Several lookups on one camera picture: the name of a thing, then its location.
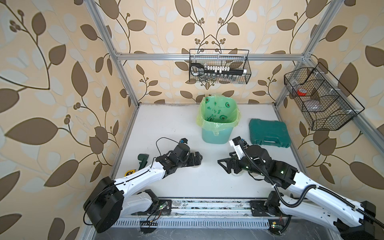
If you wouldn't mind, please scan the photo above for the green plastic trash bin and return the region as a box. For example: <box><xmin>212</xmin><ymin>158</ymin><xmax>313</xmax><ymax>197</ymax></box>
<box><xmin>196</xmin><ymin>96</ymin><xmax>241</xmax><ymax>144</ymax></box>

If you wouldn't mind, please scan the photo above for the yellow-green bin liner bag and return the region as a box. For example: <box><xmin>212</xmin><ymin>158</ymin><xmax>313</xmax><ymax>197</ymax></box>
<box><xmin>196</xmin><ymin>95</ymin><xmax>241</xmax><ymax>135</ymax></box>

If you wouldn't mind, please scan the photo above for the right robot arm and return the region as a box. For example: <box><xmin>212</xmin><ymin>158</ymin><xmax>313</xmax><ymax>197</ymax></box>
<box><xmin>218</xmin><ymin>143</ymin><xmax>379</xmax><ymax>240</ymax></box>

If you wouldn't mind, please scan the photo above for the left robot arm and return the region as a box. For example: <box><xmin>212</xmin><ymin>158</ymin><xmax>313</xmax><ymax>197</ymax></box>
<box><xmin>83</xmin><ymin>142</ymin><xmax>203</xmax><ymax>234</ymax></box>

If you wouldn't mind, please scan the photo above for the green plastic tool case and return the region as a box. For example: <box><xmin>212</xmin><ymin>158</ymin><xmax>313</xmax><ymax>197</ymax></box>
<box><xmin>249</xmin><ymin>119</ymin><xmax>291</xmax><ymax>148</ymax></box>

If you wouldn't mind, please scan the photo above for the yellow tape measure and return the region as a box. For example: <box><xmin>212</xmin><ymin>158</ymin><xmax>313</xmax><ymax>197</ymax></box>
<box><xmin>125</xmin><ymin>170</ymin><xmax>136</xmax><ymax>177</ymax></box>

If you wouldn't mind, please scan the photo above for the red object in basket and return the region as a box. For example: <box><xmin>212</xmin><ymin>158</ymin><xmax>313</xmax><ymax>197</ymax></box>
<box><xmin>297</xmin><ymin>88</ymin><xmax>308</xmax><ymax>97</ymax></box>

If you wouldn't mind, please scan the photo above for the black socket wrench set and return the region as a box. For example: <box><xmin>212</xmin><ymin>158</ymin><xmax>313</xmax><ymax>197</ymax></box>
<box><xmin>190</xmin><ymin>63</ymin><xmax>248</xmax><ymax>77</ymax></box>

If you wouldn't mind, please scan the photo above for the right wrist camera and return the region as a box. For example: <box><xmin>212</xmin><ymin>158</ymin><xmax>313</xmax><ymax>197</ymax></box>
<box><xmin>229</xmin><ymin>137</ymin><xmax>248</xmax><ymax>160</ymax></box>

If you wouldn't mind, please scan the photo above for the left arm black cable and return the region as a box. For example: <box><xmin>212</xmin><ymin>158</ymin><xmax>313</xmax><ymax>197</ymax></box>
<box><xmin>82</xmin><ymin>137</ymin><xmax>181</xmax><ymax>226</ymax></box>

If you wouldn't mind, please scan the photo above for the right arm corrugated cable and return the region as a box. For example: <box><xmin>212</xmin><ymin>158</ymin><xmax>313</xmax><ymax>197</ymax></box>
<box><xmin>239</xmin><ymin>140</ymin><xmax>384</xmax><ymax>229</ymax></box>

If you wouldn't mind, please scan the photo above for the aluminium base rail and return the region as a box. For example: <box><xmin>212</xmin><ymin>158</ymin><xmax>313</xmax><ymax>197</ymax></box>
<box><xmin>88</xmin><ymin>197</ymin><xmax>337</xmax><ymax>219</ymax></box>

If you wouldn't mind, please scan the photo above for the right wire basket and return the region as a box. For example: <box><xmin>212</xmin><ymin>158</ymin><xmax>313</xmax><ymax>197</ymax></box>
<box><xmin>284</xmin><ymin>62</ymin><xmax>365</xmax><ymax>131</ymax></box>

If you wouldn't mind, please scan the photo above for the wire basket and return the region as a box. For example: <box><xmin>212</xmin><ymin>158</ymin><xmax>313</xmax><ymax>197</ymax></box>
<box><xmin>189</xmin><ymin>48</ymin><xmax>252</xmax><ymax>85</ymax></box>
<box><xmin>284</xmin><ymin>62</ymin><xmax>365</xmax><ymax>131</ymax></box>

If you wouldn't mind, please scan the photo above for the back wire basket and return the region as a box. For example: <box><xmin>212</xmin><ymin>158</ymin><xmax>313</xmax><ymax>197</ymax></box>
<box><xmin>189</xmin><ymin>48</ymin><xmax>252</xmax><ymax>85</ymax></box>

